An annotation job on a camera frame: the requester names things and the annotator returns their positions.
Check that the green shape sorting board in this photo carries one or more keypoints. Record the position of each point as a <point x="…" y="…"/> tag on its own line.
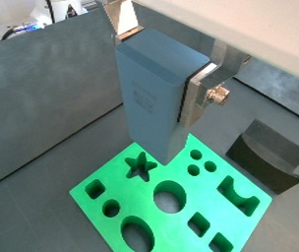
<point x="193" y="205"/>

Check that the blue-grey rectangular block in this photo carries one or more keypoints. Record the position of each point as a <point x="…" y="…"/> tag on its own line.
<point x="155" y="66"/>

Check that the white equipment in background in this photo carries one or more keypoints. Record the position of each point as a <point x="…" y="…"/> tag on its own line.
<point x="26" y="15"/>

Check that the dark grey curved block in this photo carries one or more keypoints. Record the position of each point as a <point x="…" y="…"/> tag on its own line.
<point x="267" y="155"/>

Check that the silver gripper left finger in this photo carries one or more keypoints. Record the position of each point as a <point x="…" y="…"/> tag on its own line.
<point x="121" y="17"/>

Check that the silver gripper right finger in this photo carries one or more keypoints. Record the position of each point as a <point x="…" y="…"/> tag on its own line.
<point x="204" y="85"/>

